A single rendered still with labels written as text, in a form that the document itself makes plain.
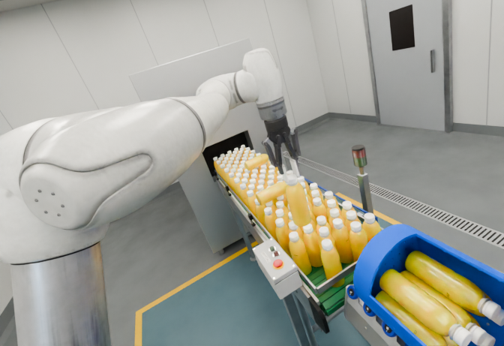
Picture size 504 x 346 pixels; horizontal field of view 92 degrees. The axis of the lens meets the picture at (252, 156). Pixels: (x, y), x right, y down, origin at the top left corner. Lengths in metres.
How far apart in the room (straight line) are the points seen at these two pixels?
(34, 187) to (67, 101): 4.55
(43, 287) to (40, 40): 4.61
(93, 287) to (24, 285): 0.07
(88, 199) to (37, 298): 0.20
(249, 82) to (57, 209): 0.60
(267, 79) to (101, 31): 4.21
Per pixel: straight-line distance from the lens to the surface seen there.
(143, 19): 4.84
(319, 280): 1.19
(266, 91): 0.75
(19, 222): 0.39
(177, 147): 0.29
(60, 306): 0.43
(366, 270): 0.84
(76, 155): 0.26
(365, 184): 1.43
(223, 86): 0.77
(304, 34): 5.84
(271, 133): 0.80
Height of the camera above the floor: 1.81
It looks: 21 degrees down
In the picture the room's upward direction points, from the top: 19 degrees counter-clockwise
